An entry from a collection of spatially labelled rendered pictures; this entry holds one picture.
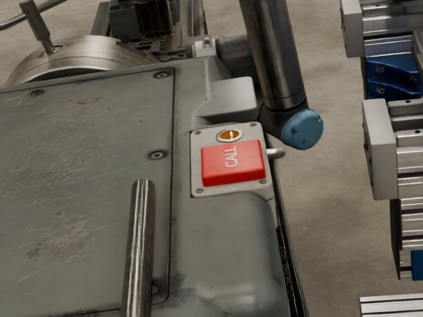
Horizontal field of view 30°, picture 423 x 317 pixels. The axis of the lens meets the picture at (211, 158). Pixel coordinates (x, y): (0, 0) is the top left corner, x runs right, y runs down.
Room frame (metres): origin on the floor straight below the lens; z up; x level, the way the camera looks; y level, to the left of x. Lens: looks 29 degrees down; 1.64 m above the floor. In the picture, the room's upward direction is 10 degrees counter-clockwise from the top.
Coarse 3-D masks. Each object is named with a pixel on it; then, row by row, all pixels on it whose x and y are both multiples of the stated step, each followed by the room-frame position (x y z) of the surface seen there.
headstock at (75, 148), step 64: (192, 64) 0.94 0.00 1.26; (0, 128) 0.84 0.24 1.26; (64, 128) 0.82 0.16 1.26; (128, 128) 0.79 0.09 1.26; (192, 128) 0.76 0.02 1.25; (0, 192) 0.69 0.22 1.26; (64, 192) 0.67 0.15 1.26; (128, 192) 0.65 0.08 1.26; (0, 256) 0.58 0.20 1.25; (64, 256) 0.56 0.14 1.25; (192, 256) 0.53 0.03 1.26; (256, 256) 0.52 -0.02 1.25
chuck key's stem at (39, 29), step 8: (24, 0) 1.13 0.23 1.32; (32, 0) 1.13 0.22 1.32; (24, 8) 1.12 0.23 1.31; (32, 8) 1.12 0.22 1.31; (32, 16) 1.12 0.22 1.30; (40, 16) 1.13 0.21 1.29; (32, 24) 1.12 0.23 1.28; (40, 24) 1.12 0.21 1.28; (40, 32) 1.12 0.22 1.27; (48, 32) 1.13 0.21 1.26; (40, 40) 1.12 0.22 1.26; (48, 40) 1.13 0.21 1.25; (48, 48) 1.13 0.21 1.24
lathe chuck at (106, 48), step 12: (72, 36) 1.17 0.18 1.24; (84, 36) 1.17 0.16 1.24; (96, 36) 1.17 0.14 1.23; (72, 48) 1.12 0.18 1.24; (84, 48) 1.12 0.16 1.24; (96, 48) 1.12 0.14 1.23; (108, 48) 1.12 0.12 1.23; (120, 48) 1.13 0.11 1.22; (24, 60) 1.16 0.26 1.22; (36, 60) 1.12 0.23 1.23; (48, 60) 1.09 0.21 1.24; (120, 60) 1.09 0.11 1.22; (132, 60) 1.10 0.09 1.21; (144, 60) 1.13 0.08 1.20; (156, 60) 1.16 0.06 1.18; (12, 72) 1.17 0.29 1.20; (24, 72) 1.09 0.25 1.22
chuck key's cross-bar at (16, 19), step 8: (48, 0) 1.14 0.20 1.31; (56, 0) 1.14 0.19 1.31; (64, 0) 1.14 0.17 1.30; (40, 8) 1.13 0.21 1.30; (48, 8) 1.14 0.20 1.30; (16, 16) 1.12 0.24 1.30; (24, 16) 1.12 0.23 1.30; (0, 24) 1.12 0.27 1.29; (8, 24) 1.12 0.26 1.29; (16, 24) 1.12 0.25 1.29
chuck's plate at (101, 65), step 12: (60, 60) 1.08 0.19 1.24; (72, 60) 1.07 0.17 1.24; (84, 60) 1.07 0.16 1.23; (96, 60) 1.07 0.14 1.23; (108, 60) 1.08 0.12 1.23; (36, 72) 1.06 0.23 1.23; (48, 72) 1.05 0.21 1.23; (60, 72) 1.05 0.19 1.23; (72, 72) 1.05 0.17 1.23; (84, 72) 1.05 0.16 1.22; (12, 84) 1.08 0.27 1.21
